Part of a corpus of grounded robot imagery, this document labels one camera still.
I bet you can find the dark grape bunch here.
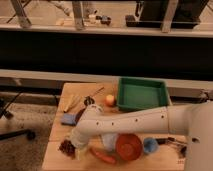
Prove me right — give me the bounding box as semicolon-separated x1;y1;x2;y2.
59;140;75;157

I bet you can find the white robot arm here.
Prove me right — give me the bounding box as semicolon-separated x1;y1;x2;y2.
70;102;213;171

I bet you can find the purple bowl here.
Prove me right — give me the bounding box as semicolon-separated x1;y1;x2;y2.
75;108;86;124

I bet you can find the red bowl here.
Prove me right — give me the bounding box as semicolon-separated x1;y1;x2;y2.
115;134;143;161

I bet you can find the orange carrot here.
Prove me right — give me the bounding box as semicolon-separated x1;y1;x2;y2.
90;148;116;164

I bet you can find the light blue cloth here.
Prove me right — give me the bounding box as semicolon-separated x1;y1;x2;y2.
101;134;118;151

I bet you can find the blue sponge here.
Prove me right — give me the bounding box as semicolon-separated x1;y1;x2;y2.
61;113;76;126

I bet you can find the wooden stick utensil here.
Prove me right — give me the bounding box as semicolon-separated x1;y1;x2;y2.
63;94;80;113

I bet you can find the black chair base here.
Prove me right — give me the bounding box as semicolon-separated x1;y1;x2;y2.
0;93;36;141

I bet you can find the orange ball fruit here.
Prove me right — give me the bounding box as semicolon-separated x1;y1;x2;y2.
105;95;116;106

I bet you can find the blue small cup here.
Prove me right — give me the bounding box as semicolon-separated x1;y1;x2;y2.
143;137;158;154

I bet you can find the green plastic tray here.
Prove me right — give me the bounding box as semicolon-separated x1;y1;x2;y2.
117;77;169;111

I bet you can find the metal whisk wooden handle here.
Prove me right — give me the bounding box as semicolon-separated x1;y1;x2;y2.
84;87;103;106

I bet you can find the black tool with cables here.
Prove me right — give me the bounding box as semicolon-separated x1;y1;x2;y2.
157;137;187;158

